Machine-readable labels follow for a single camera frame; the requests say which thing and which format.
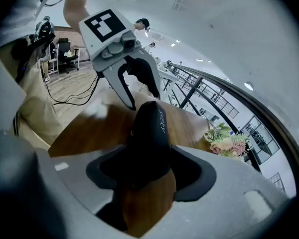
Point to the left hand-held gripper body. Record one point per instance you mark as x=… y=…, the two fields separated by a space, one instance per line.
x=99 y=48

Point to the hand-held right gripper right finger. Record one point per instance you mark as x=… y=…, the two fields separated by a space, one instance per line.
x=226 y=195

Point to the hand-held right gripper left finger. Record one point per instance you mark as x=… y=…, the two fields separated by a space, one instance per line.
x=74 y=183

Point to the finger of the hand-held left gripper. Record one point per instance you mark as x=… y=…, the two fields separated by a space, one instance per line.
x=149 y=68
x=122 y=86

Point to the black glasses case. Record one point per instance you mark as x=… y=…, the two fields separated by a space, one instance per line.
x=149 y=138

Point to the person's left forearm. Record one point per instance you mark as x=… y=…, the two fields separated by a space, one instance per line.
x=74 y=6

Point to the white desk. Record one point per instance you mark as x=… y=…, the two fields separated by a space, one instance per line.
x=168 y=76

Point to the white teapot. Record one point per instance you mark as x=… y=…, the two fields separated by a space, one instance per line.
x=69 y=54

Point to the black office chair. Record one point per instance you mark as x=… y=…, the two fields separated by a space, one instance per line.
x=67 y=58

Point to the black metal railing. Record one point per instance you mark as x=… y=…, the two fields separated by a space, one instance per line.
x=192 y=92

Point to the white chair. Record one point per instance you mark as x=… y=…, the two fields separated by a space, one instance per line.
x=52 y=61

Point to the pastel flower bouquet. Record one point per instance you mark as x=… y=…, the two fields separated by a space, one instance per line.
x=226 y=146

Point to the brown wooden table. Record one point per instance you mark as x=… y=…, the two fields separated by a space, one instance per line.
x=102 y=133

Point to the person's khaki trousers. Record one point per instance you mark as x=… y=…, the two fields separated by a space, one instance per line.
x=37 y=108

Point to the person's grey shirt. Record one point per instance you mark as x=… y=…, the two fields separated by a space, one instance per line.
x=20 y=9

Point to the grey pendant lamp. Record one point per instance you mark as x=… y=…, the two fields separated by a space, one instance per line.
x=248 y=86

